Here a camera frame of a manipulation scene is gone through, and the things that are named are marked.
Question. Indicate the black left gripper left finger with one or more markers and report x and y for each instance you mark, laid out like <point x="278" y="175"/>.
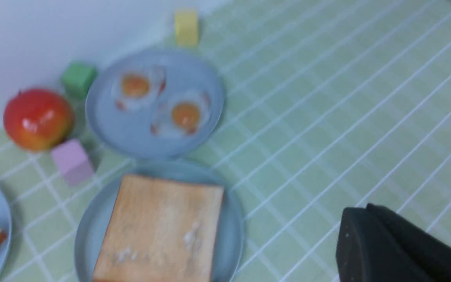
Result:
<point x="367" y="252"/>

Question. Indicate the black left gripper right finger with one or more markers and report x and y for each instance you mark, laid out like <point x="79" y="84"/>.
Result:
<point x="432" y="255"/>

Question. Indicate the front fried egg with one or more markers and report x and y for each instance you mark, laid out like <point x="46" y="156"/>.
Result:
<point x="181" y="115"/>

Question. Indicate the fried egg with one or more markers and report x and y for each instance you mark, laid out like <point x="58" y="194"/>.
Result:
<point x="181" y="115"/>
<point x="139" y="88"/>

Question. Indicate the grey-blue egg plate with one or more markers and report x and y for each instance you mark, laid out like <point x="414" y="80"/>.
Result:
<point x="128" y="132"/>

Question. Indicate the light teal empty plate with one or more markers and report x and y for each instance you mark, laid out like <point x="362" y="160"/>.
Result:
<point x="230" y="240"/>

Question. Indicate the back fried egg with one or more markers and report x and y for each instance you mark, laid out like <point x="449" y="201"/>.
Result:
<point x="139" y="88"/>

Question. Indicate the yellow cube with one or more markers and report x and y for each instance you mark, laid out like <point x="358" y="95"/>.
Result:
<point x="186" y="27"/>

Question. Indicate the pink-lilac cube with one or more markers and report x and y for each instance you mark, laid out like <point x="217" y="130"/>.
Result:
<point x="72" y="162"/>

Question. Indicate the green cube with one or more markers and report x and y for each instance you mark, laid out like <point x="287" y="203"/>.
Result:
<point x="78" y="78"/>

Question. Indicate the red apple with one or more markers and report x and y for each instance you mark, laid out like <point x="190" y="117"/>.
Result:
<point x="38" y="119"/>

